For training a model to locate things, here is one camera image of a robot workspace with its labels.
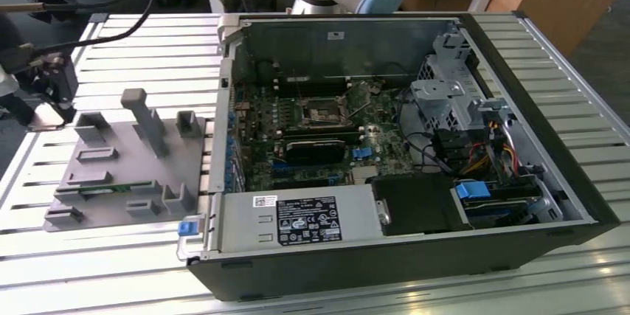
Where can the silver CPU chip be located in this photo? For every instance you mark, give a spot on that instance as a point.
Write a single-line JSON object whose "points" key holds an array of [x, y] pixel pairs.
{"points": [[47, 116]]}

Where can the blue case latch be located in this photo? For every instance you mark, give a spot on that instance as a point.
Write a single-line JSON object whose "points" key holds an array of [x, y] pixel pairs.
{"points": [[188, 229]]}

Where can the black plastic shroud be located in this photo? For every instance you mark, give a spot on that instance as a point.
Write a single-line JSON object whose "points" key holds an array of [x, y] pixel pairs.
{"points": [[418, 204]]}

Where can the blue board connector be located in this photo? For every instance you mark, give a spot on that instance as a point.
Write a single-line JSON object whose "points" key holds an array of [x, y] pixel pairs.
{"points": [[362, 153]]}

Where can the brown rod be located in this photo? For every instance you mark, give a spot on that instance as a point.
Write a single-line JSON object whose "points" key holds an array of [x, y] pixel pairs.
{"points": [[21, 7]]}

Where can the green RAM stick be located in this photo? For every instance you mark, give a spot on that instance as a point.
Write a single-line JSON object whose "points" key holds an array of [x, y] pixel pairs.
{"points": [[117, 188]]}

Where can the CPU socket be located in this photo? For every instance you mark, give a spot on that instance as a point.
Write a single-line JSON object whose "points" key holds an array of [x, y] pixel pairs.
{"points": [[322, 113]]}

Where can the blue disk carrier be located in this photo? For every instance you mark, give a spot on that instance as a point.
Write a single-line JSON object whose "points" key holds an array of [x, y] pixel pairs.
{"points": [[472, 191]]}

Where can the black open PC case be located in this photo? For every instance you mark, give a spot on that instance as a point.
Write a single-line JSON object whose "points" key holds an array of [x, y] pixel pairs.
{"points": [[344, 270]]}

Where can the grey parts rack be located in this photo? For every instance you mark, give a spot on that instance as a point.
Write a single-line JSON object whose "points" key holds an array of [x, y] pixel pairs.
{"points": [[132, 167]]}

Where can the silver power supply unit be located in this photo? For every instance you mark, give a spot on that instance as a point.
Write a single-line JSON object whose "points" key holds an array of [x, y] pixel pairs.
{"points": [[236, 219]]}

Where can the green motherboard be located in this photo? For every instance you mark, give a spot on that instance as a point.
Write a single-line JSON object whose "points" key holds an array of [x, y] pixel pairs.
{"points": [[383, 145]]}

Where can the silver drive cage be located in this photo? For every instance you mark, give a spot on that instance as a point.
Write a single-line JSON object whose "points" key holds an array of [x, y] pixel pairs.
{"points": [[432, 101]]}

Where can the small silver heatsink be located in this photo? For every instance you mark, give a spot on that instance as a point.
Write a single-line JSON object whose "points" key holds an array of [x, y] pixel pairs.
{"points": [[364, 175]]}

